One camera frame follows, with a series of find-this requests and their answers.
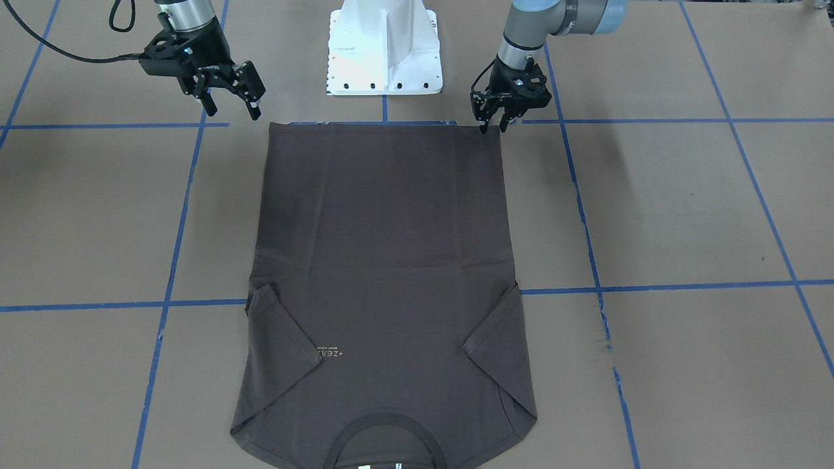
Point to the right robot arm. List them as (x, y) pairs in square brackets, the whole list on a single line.
[(187, 13)]

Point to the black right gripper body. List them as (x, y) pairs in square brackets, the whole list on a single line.
[(213, 53)]

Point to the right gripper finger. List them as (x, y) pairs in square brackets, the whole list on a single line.
[(249, 87), (202, 93)]

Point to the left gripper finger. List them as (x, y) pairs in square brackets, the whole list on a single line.
[(484, 118), (505, 121)]

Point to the brown t-shirt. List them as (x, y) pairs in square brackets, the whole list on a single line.
[(386, 327)]

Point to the white camera pedestal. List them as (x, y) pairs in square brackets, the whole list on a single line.
[(384, 48)]

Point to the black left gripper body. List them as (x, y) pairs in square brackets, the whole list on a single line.
[(500, 83)]

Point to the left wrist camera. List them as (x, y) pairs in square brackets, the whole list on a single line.
[(531, 90)]

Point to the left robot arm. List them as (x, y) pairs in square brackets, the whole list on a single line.
[(530, 23)]

